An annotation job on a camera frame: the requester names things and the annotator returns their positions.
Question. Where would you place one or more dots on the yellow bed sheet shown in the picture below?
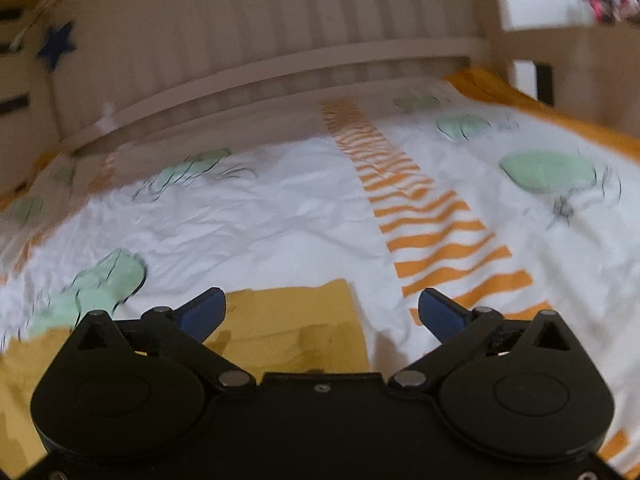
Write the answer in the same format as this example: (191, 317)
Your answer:
(530, 97)

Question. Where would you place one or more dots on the mustard yellow sweater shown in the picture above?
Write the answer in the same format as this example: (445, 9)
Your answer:
(300, 320)

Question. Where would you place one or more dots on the blue star sticker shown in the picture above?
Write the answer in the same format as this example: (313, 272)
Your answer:
(56, 45)

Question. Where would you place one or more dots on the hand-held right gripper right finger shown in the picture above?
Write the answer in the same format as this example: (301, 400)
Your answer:
(442, 316)

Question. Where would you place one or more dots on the white printed duvet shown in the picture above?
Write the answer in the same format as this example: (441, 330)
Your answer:
(280, 220)

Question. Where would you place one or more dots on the wooden bed frame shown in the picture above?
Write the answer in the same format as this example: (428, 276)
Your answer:
(200, 35)

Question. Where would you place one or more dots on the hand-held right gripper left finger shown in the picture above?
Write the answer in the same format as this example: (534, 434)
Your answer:
(204, 314)

